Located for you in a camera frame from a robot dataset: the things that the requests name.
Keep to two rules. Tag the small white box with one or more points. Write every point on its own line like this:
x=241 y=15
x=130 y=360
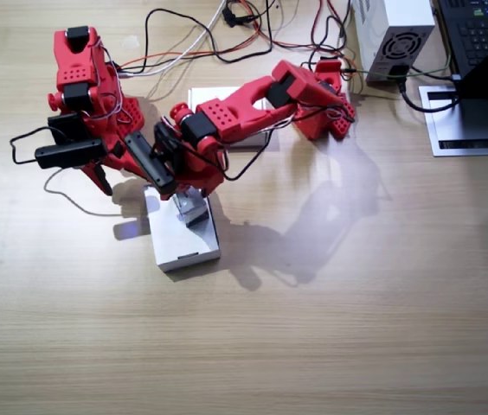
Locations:
x=194 y=214

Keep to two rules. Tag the red robot arm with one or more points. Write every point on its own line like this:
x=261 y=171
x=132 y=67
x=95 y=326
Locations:
x=79 y=69
x=244 y=104

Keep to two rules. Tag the plain white flat box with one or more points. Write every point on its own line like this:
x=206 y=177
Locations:
x=175 y=244

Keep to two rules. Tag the white box with blue stripe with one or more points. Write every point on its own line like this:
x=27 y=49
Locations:
x=211 y=93

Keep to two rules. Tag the white power supply with fan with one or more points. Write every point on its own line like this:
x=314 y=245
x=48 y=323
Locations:
x=400 y=30

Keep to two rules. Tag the black laptop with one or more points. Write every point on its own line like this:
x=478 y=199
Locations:
x=486 y=39

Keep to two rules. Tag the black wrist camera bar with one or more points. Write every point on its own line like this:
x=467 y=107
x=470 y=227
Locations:
x=71 y=153
x=151 y=166

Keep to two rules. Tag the silver stand base plate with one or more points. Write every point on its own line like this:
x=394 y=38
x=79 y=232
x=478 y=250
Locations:
x=469 y=144

